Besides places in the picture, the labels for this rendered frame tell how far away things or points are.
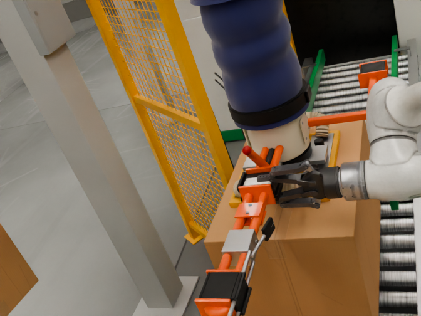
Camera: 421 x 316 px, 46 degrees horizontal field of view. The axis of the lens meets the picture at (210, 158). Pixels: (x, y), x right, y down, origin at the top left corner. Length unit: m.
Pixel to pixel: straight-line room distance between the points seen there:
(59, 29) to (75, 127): 0.40
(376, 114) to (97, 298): 2.25
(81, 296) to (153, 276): 0.70
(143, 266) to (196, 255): 0.52
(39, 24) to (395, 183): 1.40
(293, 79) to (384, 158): 0.33
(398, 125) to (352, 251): 0.33
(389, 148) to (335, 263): 0.34
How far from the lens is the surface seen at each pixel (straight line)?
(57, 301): 3.25
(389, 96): 1.17
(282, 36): 1.28
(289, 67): 1.31
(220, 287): 1.00
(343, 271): 1.33
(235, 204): 1.43
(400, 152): 1.15
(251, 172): 1.28
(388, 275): 1.82
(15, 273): 2.26
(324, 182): 1.17
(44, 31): 2.01
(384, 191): 1.14
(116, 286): 3.08
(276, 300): 1.46
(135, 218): 2.41
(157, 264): 2.58
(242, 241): 1.09
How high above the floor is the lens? 1.87
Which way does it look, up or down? 29 degrees down
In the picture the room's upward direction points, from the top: 21 degrees counter-clockwise
